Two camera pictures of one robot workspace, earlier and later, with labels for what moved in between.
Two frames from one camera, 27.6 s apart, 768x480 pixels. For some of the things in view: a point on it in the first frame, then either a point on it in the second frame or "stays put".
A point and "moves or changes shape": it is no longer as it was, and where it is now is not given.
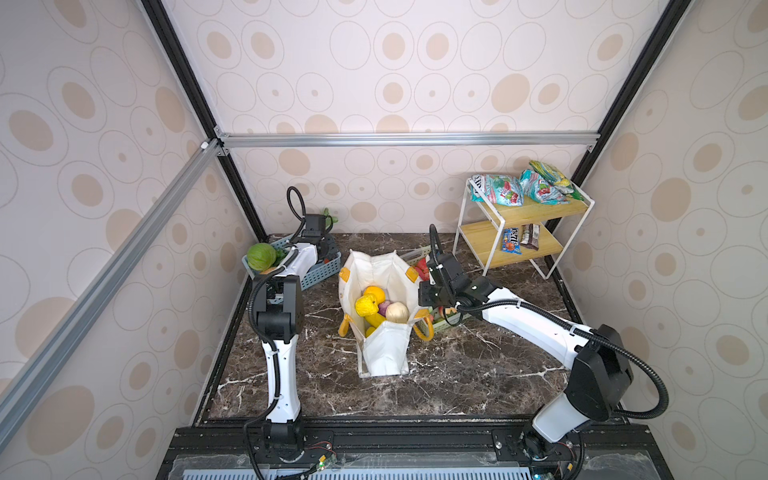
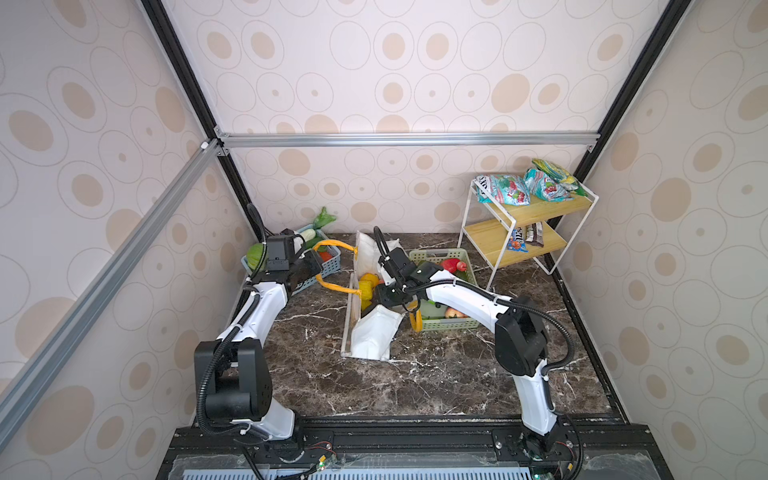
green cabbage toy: [261, 257] stays put
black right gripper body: [429, 294] -> [390, 294]
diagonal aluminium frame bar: [23, 386] stays put
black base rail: [408, 449] stays put
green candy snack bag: [498, 189] stays put
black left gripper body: [328, 247] -> [305, 267]
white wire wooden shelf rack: [491, 236] stays put
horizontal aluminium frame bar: [406, 139] stays put
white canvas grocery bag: [385, 352] moves or changes shape
